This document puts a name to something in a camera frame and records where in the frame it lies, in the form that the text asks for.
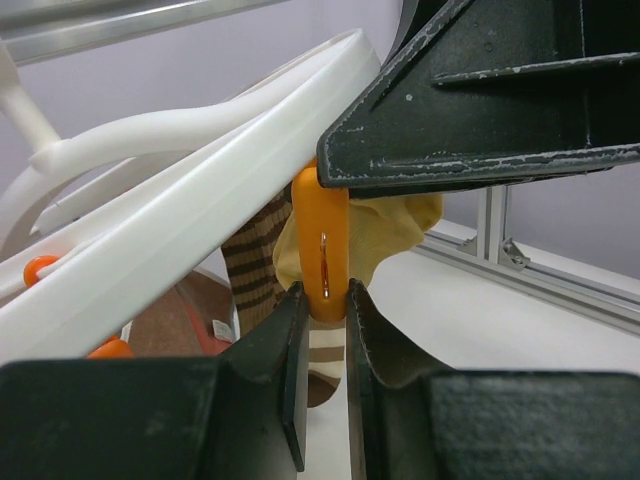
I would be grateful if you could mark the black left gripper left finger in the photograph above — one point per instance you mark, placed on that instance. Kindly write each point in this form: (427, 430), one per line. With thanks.
(238, 415)

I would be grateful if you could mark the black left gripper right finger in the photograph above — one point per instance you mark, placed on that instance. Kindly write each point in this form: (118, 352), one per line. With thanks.
(412, 416)

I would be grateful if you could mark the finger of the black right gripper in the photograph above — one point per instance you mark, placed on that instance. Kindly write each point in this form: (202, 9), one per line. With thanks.
(492, 92)

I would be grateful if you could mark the yellow beige sock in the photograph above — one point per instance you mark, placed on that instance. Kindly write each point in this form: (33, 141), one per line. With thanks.
(379, 228)

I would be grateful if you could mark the orange clothes peg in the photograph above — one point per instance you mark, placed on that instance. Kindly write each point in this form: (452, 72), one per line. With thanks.
(322, 227)

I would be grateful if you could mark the white round clip hanger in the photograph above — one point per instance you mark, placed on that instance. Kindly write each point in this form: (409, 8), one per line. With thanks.
(65, 294)

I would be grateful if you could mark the large brown sock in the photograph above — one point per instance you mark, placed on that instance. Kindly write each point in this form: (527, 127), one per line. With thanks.
(193, 318)

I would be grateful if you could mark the brown striped sock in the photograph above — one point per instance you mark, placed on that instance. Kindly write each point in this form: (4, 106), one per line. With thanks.
(248, 255)

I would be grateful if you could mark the aluminium top crossbar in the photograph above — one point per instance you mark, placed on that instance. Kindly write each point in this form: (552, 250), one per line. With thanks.
(34, 31)

